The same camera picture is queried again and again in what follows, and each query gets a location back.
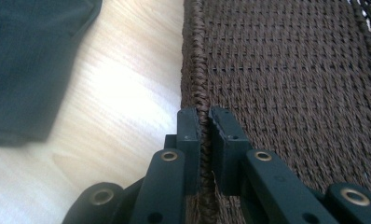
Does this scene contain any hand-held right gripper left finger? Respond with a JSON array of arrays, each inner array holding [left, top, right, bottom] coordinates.
[[164, 106, 204, 197]]

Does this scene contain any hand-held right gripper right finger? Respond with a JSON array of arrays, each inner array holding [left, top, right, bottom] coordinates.
[[207, 106, 253, 197]]

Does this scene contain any brown wicker basket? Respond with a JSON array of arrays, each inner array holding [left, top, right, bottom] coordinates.
[[180, 0, 371, 224]]

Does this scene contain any black skirt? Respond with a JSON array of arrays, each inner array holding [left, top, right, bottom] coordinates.
[[0, 0, 103, 147]]

